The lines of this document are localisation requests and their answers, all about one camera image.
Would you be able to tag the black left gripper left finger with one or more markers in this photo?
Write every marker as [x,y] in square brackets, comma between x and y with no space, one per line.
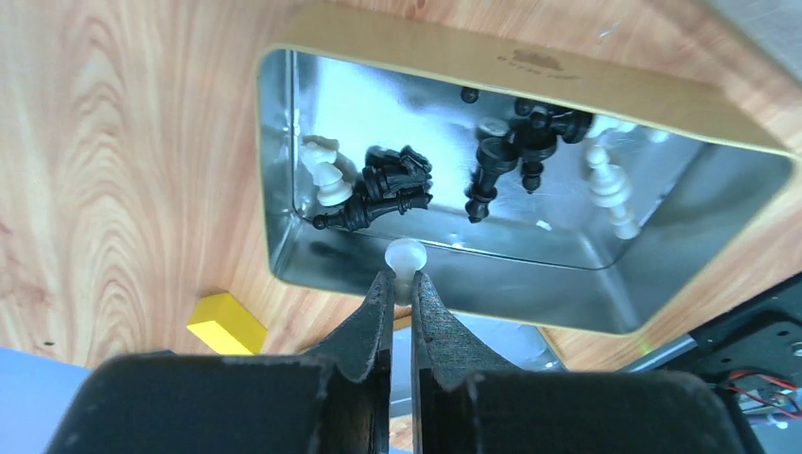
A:
[333,398]

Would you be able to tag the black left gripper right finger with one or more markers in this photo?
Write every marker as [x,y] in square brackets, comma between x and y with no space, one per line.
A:
[470,399]

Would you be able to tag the white pawn chess piece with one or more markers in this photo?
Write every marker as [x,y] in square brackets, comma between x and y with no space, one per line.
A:
[405,257]

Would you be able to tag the black bishop chess piece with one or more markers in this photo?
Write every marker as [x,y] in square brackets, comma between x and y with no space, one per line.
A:
[359,213]

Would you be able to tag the black chess piece lying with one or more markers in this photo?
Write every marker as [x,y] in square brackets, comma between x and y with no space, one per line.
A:
[495,157]

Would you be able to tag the silver tin lid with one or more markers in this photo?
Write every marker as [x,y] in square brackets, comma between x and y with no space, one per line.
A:
[521,344]

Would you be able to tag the yellow wooden block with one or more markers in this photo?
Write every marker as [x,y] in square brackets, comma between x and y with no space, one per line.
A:
[227,327]

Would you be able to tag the gold metal tin box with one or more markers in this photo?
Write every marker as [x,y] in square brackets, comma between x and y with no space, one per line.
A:
[546,187]

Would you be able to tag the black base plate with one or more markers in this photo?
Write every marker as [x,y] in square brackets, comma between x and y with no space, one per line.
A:
[754,350]

